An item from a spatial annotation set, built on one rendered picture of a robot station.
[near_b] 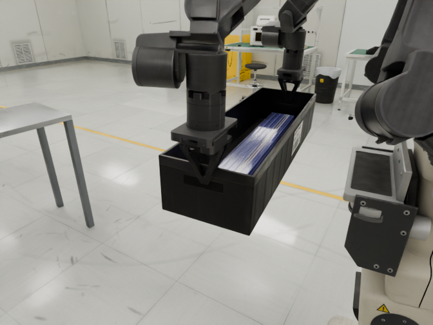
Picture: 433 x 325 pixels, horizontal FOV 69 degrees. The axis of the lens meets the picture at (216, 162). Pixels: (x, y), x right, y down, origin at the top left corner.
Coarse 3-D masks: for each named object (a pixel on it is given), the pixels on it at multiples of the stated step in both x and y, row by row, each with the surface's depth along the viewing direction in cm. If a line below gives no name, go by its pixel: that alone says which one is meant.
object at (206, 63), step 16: (176, 48) 42; (192, 48) 42; (208, 48) 42; (176, 64) 42; (192, 64) 41; (208, 64) 41; (224, 64) 42; (176, 80) 44; (192, 80) 42; (208, 80) 42; (224, 80) 43
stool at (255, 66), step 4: (248, 64) 475; (252, 64) 476; (256, 64) 477; (260, 64) 476; (264, 64) 475; (252, 68) 465; (256, 68) 463; (260, 68) 464; (252, 84) 489; (256, 84) 488; (260, 84) 498; (244, 96) 511; (240, 100) 489
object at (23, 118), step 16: (0, 112) 187; (16, 112) 187; (32, 112) 187; (48, 112) 187; (64, 112) 187; (0, 128) 161; (16, 128) 162; (32, 128) 168; (64, 128) 186; (48, 160) 222; (80, 160) 196; (48, 176) 229; (80, 176) 199; (80, 192) 204
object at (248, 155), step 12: (264, 120) 91; (276, 120) 91; (288, 120) 91; (252, 132) 82; (264, 132) 82; (276, 132) 82; (240, 144) 75; (252, 144) 75; (264, 144) 75; (228, 156) 69; (240, 156) 69; (252, 156) 69; (264, 156) 72; (228, 168) 64; (240, 168) 64; (252, 168) 64
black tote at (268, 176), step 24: (264, 96) 100; (288, 96) 97; (312, 96) 94; (240, 120) 86; (312, 120) 97; (288, 144) 67; (168, 168) 53; (192, 168) 51; (216, 168) 49; (264, 168) 52; (168, 192) 56; (192, 192) 53; (216, 192) 51; (240, 192) 49; (264, 192) 55; (192, 216) 56; (216, 216) 53; (240, 216) 51
